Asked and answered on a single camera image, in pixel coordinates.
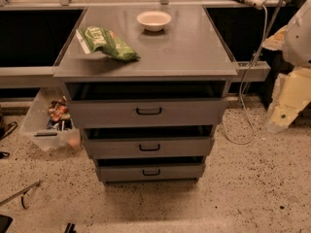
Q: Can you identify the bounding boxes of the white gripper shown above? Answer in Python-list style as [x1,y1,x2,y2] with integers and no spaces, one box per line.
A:
[266,67,311,133]

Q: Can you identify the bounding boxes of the white cable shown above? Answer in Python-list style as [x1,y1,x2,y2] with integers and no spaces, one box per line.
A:
[222,4,269,146]

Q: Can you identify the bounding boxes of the white bowl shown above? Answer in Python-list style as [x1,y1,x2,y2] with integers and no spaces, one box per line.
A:
[137,11,171,32]

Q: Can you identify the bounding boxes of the black object bottom left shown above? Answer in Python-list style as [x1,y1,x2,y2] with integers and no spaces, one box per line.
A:
[0,215,13,233]

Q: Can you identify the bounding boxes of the grey top drawer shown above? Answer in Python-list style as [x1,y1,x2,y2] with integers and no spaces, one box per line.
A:
[68,99,226,128]

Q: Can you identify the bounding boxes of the grey metal rail frame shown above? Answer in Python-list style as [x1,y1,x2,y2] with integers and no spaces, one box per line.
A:
[0,61,270,88]

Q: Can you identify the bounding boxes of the metal rod on floor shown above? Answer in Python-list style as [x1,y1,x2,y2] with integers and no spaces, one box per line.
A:
[0,180,41,207]

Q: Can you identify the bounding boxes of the grey drawer cabinet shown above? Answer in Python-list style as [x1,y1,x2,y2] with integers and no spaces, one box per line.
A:
[55,5,237,170]

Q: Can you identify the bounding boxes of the black cable on floor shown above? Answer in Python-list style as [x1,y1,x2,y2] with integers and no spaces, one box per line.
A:
[0,121,18,160]

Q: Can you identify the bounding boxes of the clear plastic bin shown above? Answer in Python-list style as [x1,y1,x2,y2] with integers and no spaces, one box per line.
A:
[19,87,81,150]

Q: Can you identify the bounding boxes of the green chip bag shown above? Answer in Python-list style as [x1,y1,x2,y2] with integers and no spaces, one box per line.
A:
[76,26,140,62]

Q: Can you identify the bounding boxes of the grey bottom drawer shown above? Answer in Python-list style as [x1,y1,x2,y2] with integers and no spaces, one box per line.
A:
[96,163,205,183]

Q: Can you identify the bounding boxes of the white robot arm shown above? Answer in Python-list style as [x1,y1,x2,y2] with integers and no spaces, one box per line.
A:
[263,0,311,133]

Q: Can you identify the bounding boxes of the snack packets in bin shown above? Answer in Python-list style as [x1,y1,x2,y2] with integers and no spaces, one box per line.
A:
[47,96,72,131]

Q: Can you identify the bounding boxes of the black object bottom edge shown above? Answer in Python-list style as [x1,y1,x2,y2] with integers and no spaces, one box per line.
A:
[64,223,76,233]

